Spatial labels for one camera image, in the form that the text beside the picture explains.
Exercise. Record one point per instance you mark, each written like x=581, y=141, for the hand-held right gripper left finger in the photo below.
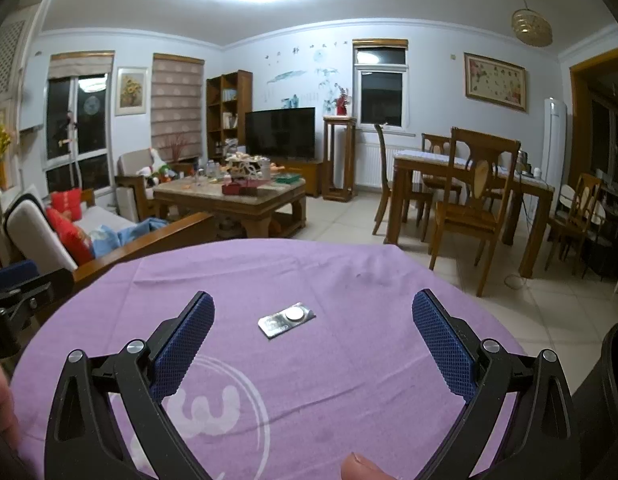
x=184, y=345

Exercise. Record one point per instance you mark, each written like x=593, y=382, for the wooden dining chair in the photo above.
x=464, y=215
x=384, y=160
x=434, y=142
x=584, y=195

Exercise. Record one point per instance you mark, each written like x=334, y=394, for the framed sunflower picture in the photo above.
x=131, y=90

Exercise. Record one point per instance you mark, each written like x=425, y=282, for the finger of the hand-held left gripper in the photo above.
x=11, y=275

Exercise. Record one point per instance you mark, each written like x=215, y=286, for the striped roman blind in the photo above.
x=176, y=105

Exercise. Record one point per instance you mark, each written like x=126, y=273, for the red vase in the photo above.
x=341, y=105

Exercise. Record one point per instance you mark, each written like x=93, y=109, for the black trash bin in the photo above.
x=604, y=385

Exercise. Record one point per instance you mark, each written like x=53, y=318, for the blue cloth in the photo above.
x=124, y=235

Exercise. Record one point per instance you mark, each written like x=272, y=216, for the silver blister pack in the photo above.
x=286, y=321

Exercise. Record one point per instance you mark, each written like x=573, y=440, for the wooden sofa with white cushions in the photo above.
x=34, y=232

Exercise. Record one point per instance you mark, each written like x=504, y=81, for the wooden television cabinet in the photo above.
x=309, y=175

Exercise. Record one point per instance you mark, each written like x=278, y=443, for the wooden bookshelf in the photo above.
x=229, y=110

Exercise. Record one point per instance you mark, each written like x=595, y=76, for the wooden dining table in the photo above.
x=419, y=165

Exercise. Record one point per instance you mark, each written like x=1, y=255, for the white framed window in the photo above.
x=379, y=90

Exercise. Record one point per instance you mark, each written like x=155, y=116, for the red box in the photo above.
x=239, y=190

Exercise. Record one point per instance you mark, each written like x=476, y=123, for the white wall radiator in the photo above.
x=374, y=162

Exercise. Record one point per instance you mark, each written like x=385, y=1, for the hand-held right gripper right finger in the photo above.
x=444, y=345

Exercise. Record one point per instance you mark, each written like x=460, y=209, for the blue wall decals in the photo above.
x=299, y=75

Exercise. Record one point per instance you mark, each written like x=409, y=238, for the tall wooden plant stand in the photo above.
x=339, y=120

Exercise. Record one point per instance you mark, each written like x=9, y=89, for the wooden armchair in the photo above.
x=134, y=175

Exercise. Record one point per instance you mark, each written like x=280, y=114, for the wooden ornament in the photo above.
x=241, y=167

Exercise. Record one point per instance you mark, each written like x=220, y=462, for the glass balcony door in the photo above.
x=76, y=135

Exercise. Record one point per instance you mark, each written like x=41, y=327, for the gold chandelier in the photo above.
x=531, y=22

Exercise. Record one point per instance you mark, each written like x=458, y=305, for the white standing air conditioner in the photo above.
x=556, y=140

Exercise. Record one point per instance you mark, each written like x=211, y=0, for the red cushion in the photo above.
x=71, y=237
x=66, y=202

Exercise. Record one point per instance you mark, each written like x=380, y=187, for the wooden coffee table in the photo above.
x=229, y=200

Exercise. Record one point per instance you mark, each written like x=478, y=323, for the framed floral picture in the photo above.
x=494, y=80

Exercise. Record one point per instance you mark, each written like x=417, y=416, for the white plush toy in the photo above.
x=156, y=165

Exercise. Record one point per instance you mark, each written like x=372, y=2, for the person's right hand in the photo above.
x=364, y=467

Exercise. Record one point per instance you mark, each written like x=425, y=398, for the black television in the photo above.
x=281, y=132

